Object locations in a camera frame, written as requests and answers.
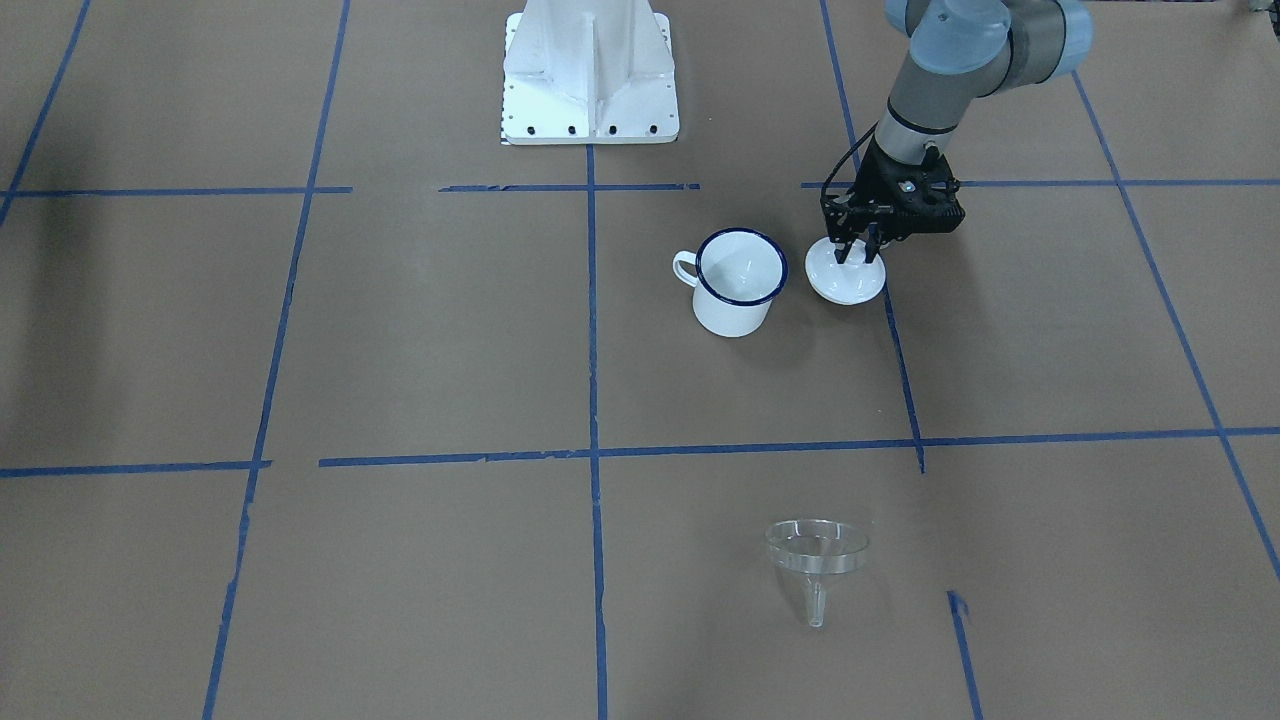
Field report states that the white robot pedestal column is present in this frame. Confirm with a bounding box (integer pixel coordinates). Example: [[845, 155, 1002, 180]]
[[500, 1, 681, 146]]

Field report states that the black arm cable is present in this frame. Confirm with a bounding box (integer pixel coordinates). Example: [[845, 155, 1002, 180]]
[[822, 126, 879, 201]]

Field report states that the white enamel cup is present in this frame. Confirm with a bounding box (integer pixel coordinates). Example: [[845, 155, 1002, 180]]
[[672, 227, 788, 338]]

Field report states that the clear plastic funnel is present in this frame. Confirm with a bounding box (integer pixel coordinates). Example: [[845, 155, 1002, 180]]
[[764, 518, 870, 629]]

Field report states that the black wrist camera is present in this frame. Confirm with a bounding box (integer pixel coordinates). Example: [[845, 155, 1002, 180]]
[[890, 158, 966, 237]]

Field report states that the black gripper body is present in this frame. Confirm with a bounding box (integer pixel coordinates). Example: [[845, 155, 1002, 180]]
[[820, 135, 925, 245]]

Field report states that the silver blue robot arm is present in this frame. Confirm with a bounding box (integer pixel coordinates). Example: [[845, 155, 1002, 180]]
[[820, 1, 1094, 264]]

